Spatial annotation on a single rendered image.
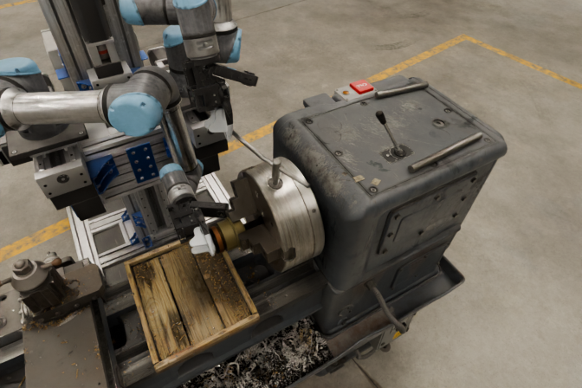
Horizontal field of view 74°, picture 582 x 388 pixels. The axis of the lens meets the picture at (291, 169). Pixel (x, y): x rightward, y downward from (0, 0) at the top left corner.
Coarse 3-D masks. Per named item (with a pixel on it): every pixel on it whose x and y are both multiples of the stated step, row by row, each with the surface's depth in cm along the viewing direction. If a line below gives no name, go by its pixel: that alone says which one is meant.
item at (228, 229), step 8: (216, 224) 109; (224, 224) 105; (232, 224) 105; (240, 224) 107; (216, 232) 104; (224, 232) 104; (232, 232) 104; (240, 232) 106; (216, 240) 103; (224, 240) 104; (232, 240) 104; (216, 248) 104; (224, 248) 105; (232, 248) 106
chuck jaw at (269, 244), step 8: (264, 224) 108; (248, 232) 106; (256, 232) 105; (264, 232) 105; (240, 240) 104; (248, 240) 104; (256, 240) 103; (264, 240) 103; (272, 240) 103; (248, 248) 106; (256, 248) 103; (264, 248) 101; (272, 248) 101; (280, 248) 101; (264, 256) 103; (272, 256) 101; (280, 256) 102; (288, 256) 102
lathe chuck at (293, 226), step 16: (272, 160) 111; (240, 176) 114; (256, 176) 103; (256, 192) 104; (272, 192) 99; (288, 192) 100; (256, 208) 109; (272, 208) 97; (288, 208) 99; (304, 208) 100; (272, 224) 102; (288, 224) 98; (304, 224) 100; (288, 240) 99; (304, 240) 101; (304, 256) 105
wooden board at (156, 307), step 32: (192, 256) 125; (224, 256) 123; (160, 288) 117; (192, 288) 117; (224, 288) 117; (160, 320) 110; (192, 320) 110; (256, 320) 111; (160, 352) 104; (192, 352) 103
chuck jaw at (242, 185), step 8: (232, 184) 108; (240, 184) 107; (248, 184) 108; (240, 192) 107; (248, 192) 108; (232, 200) 106; (240, 200) 107; (248, 200) 108; (232, 208) 109; (240, 208) 107; (248, 208) 108; (232, 216) 106; (240, 216) 107; (248, 216) 108
